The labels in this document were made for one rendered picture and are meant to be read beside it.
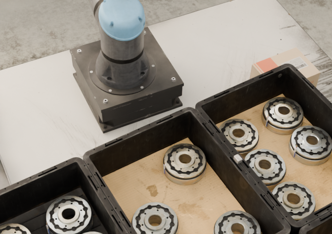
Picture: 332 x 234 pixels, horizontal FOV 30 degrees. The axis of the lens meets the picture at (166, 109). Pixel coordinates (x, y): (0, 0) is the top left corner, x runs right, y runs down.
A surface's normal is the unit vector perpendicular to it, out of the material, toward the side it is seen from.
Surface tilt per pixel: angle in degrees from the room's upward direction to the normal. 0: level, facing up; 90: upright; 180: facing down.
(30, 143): 0
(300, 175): 0
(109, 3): 10
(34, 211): 0
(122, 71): 74
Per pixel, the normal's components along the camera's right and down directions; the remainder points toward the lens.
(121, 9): 0.09, -0.53
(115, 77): -0.15, 0.53
